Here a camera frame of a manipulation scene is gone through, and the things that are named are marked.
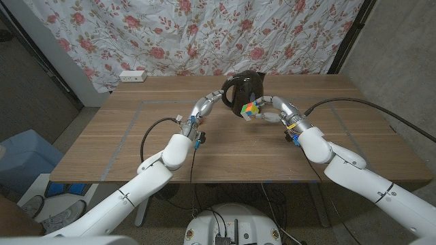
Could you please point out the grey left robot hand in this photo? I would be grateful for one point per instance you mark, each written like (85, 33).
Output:
(199, 110)

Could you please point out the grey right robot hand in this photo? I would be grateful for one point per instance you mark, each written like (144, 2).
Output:
(289, 112)

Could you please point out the multicoloured rubiks cube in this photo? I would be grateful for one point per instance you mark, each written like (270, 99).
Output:
(249, 110)

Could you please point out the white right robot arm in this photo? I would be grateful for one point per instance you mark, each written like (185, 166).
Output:
(368, 187)

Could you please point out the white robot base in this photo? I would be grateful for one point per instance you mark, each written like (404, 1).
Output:
(235, 221)

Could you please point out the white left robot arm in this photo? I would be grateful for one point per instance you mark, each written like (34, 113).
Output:
(136, 194)

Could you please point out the black electric kettle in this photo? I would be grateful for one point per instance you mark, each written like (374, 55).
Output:
(247, 85)

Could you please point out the white power strip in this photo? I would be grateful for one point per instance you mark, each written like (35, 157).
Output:
(132, 76)

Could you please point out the floral print backdrop cloth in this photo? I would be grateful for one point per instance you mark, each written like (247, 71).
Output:
(190, 34)

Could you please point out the black round floor disc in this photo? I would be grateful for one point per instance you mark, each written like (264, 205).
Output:
(174, 192)

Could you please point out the grey table leg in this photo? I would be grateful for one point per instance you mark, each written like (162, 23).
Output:
(320, 207)

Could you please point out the white table leg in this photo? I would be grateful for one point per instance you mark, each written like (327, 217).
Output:
(140, 217)

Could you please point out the blue black floor pad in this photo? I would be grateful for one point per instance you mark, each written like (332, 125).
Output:
(61, 189)

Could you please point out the grey sneaker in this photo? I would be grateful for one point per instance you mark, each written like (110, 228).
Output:
(64, 216)
(32, 206)

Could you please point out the white floor mat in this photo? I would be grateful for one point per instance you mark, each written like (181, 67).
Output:
(35, 185)

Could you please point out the blue plastic bin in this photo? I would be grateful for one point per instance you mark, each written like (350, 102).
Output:
(24, 153)

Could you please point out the person brown leg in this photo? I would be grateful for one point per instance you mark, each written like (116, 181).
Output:
(17, 221)

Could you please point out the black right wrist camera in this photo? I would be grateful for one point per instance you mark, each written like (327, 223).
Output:
(289, 136)

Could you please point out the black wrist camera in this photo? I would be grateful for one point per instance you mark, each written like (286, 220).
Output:
(201, 137)
(289, 136)

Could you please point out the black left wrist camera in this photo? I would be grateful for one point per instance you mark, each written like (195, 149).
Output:
(201, 137)

